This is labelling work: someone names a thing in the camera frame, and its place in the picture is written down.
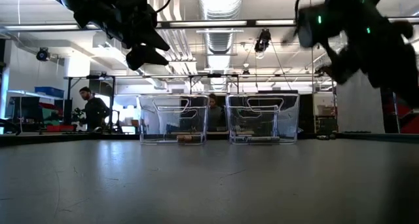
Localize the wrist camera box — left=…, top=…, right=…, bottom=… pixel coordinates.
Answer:
left=296, top=4, right=331, bottom=48
left=129, top=0, right=158, bottom=26

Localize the black overhead frame beam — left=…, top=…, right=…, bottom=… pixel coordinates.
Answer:
left=0, top=18, right=419, bottom=31

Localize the clear plastic bin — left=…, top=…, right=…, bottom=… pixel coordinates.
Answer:
left=225, top=92, right=301, bottom=145
left=137, top=93, right=210, bottom=145

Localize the black partition panel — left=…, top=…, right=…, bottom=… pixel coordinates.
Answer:
left=179, top=91, right=315, bottom=134

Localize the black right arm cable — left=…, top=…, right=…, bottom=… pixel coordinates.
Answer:
left=280, top=0, right=311, bottom=45

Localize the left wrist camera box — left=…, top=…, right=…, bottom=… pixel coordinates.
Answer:
left=129, top=0, right=158, bottom=26

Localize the red tray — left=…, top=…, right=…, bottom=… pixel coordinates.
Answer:
left=45, top=124, right=77, bottom=132

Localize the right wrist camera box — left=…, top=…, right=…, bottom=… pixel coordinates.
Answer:
left=296, top=4, right=331, bottom=48

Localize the black metal frame stand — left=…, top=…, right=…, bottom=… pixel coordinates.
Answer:
left=65, top=73, right=116, bottom=133
left=188, top=73, right=240, bottom=96

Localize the black desk monitor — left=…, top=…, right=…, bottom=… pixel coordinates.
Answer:
left=12, top=96, right=42, bottom=123

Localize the white fabric partition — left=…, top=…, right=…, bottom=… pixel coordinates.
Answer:
left=337, top=71, right=386, bottom=134

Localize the silver ventilation duct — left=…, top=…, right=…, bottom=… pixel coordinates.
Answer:
left=198, top=0, right=245, bottom=91

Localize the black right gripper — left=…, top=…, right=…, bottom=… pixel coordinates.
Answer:
left=316, top=0, right=419, bottom=109

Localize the red bin shelf rack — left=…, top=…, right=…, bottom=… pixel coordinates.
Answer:
left=381, top=92, right=419, bottom=135

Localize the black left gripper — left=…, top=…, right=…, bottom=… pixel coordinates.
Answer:
left=73, top=0, right=171, bottom=71

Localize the black twin ceiling spotlight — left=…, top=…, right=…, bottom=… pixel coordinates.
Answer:
left=254, top=28, right=272, bottom=54

